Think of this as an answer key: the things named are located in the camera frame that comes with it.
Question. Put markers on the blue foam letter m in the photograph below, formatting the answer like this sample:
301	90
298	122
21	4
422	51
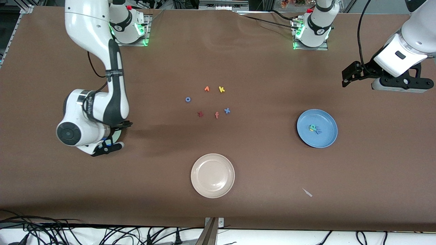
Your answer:
318	130

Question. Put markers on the teal foam letter p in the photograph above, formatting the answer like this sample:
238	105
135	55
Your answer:
313	127

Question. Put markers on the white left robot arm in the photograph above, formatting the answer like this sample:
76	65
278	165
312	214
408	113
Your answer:
318	23

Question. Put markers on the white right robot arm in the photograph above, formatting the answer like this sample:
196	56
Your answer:
92	30

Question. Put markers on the light green round plate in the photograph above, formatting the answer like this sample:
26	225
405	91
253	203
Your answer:
117	136

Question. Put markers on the blue round plate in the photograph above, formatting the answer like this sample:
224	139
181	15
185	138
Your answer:
306	115

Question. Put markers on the brown table cover mat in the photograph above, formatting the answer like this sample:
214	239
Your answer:
272	68

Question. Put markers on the beige round plate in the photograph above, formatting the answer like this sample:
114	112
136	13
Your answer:
213	175

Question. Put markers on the small white tape scrap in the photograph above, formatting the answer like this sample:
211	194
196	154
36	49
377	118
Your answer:
307	192

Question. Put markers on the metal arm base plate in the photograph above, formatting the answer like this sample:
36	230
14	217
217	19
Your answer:
323	46
144	32

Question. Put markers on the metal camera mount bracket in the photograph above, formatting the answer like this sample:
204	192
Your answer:
209	234

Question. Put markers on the aluminium table edge rail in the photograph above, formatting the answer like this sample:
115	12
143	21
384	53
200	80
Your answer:
15	29

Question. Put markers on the aluminium frame profile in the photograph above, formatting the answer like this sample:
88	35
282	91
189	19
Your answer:
221	5

